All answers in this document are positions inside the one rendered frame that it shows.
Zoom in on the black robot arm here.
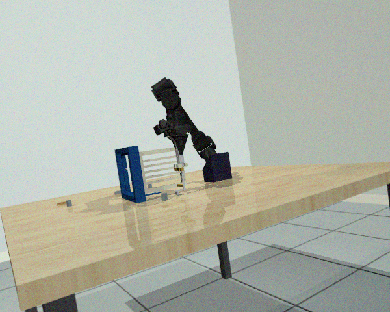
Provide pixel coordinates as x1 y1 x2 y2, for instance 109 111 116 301
151 77 217 162

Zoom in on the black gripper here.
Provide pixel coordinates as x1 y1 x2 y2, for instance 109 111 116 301
164 110 192 155

